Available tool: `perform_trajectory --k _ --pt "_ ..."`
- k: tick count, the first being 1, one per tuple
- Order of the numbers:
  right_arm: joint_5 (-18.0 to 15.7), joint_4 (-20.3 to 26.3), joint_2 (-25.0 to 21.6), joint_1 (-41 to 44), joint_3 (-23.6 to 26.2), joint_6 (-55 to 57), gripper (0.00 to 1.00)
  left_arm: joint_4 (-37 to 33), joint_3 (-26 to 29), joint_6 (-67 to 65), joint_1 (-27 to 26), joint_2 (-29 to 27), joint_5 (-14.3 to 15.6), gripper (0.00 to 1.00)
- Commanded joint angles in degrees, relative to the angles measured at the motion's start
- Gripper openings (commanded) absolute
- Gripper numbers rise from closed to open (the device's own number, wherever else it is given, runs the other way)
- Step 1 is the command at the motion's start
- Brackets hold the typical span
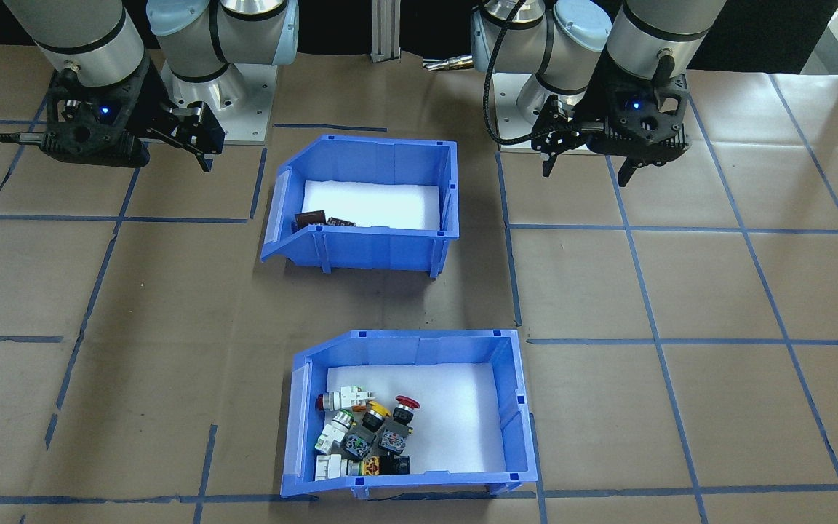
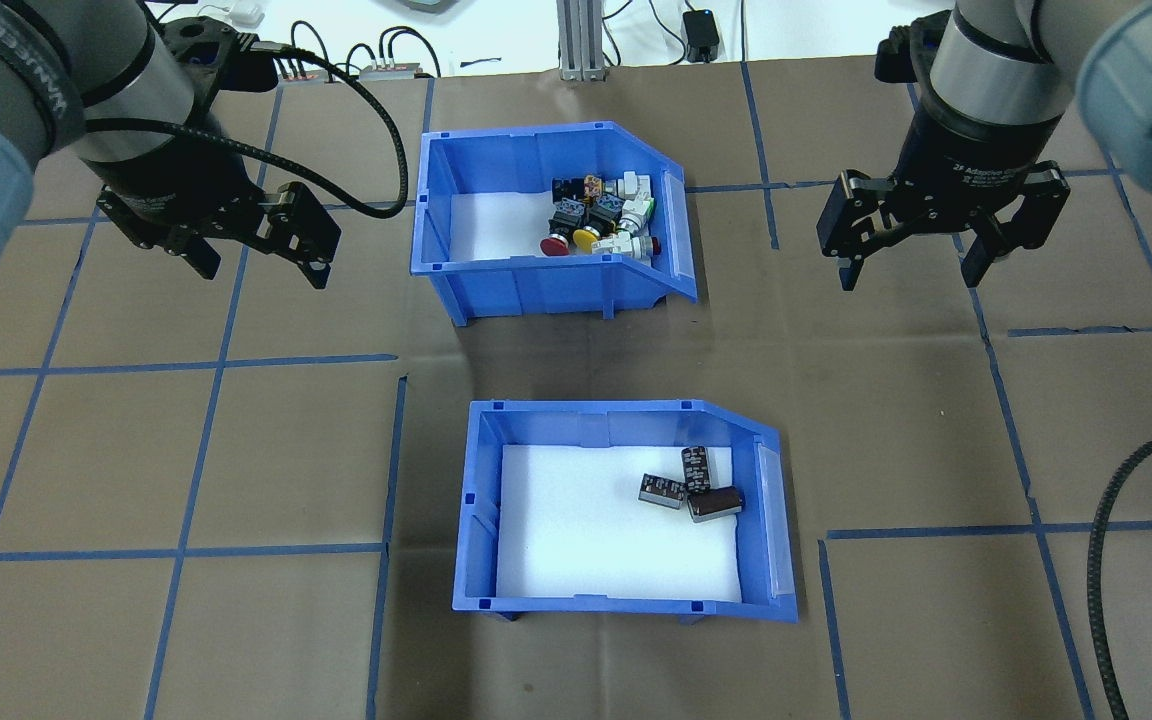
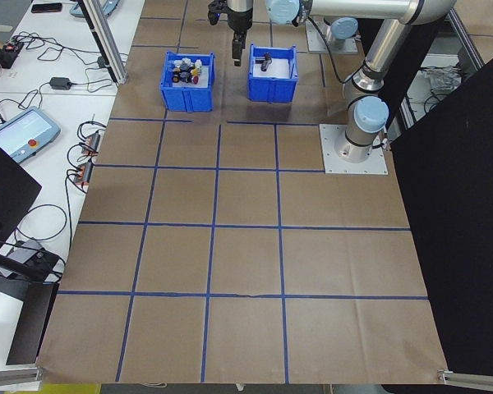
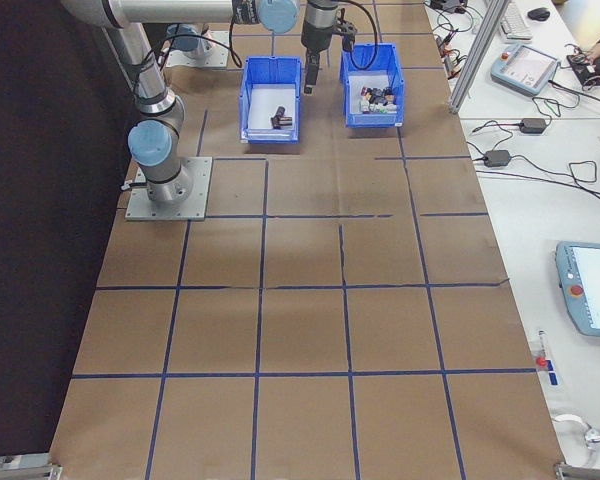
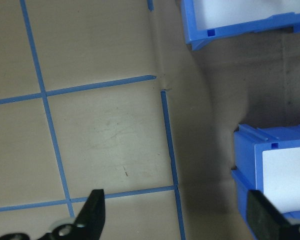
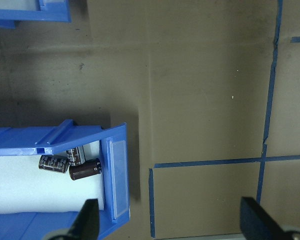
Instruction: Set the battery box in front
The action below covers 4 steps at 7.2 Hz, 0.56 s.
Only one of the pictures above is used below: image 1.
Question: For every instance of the blue plastic battery bin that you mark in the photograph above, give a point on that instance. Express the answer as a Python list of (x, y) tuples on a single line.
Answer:
[(361, 251)]

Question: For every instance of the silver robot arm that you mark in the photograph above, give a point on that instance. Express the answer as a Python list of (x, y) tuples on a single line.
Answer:
[(652, 29), (84, 29)]

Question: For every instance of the brown cylindrical battery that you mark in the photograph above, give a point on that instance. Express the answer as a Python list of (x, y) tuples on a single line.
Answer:
[(311, 217)]

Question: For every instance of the black cylindrical battery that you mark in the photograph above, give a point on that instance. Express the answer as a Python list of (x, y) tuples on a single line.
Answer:
[(340, 221)]

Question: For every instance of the white foam pad, battery bin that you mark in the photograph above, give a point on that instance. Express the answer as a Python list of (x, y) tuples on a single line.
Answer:
[(382, 204)]

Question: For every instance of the silver metal connector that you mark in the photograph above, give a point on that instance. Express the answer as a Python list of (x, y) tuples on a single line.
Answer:
[(448, 64)]

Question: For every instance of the yellow mushroom push button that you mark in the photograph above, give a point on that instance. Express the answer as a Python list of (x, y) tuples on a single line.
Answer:
[(356, 442)]

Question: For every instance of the red mushroom push button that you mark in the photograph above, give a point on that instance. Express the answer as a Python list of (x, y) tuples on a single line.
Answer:
[(394, 439)]

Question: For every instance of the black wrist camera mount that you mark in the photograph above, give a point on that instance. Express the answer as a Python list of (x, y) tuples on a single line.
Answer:
[(644, 131), (92, 135)]

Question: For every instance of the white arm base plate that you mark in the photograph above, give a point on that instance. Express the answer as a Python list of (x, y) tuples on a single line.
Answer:
[(513, 138), (252, 116)]

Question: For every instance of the aluminium profile post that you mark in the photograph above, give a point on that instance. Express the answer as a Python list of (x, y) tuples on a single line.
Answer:
[(386, 29)]

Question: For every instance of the white switch with red lamp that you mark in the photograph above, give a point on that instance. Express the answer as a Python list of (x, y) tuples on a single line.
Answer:
[(350, 397)]

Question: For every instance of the black switch with yellow block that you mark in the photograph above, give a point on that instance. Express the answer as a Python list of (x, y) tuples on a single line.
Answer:
[(395, 464)]

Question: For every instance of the blue plastic switch bin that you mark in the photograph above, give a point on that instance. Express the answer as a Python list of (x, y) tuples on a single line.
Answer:
[(404, 484)]

